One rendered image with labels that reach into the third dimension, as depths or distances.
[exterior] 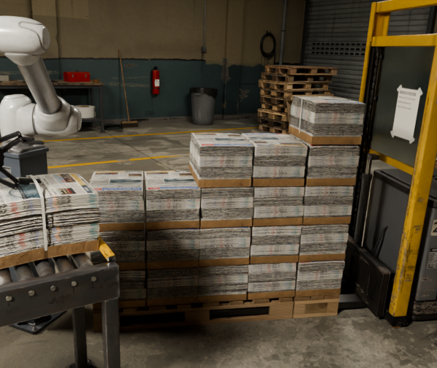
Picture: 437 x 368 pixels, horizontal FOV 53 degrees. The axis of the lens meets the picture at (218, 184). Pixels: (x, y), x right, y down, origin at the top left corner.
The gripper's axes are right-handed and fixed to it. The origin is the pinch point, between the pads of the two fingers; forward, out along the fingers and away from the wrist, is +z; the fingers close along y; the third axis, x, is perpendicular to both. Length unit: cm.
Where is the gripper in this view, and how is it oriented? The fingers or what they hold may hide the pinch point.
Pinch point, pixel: (38, 161)
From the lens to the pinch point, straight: 167.2
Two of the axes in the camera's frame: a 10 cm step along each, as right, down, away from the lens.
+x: 5.2, 2.8, -8.1
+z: 8.4, 0.2, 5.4
